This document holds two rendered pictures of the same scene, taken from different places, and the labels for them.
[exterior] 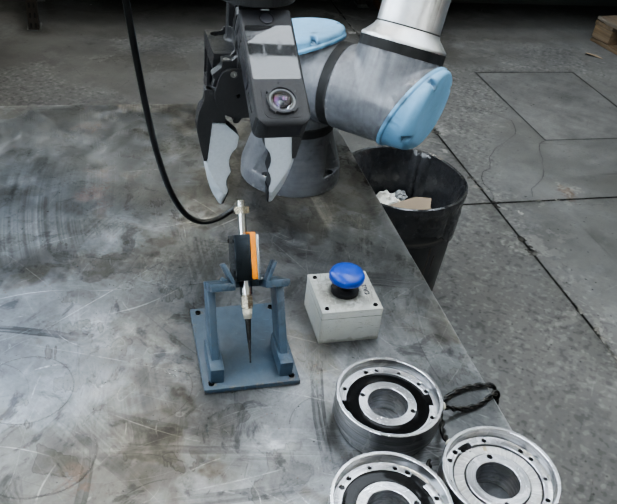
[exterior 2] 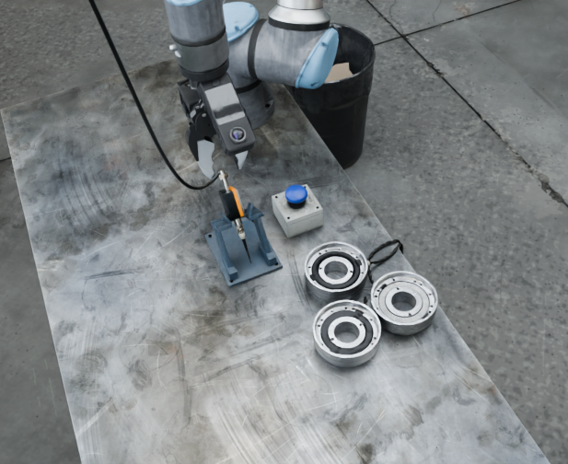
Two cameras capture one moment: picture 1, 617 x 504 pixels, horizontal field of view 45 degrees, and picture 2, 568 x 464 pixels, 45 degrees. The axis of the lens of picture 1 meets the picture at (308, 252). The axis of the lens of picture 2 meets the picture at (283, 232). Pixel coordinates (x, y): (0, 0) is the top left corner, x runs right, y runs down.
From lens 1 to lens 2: 0.43 m
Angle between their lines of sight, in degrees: 14
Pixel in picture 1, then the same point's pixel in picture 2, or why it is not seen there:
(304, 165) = (250, 108)
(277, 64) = (229, 110)
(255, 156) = not seen: hidden behind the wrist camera
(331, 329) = (294, 228)
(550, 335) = (461, 144)
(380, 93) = (291, 59)
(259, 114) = (227, 146)
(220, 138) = (203, 147)
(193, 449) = (232, 321)
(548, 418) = (467, 211)
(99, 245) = (133, 202)
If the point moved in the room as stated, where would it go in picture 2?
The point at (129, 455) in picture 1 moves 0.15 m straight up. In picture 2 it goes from (198, 333) to (181, 278)
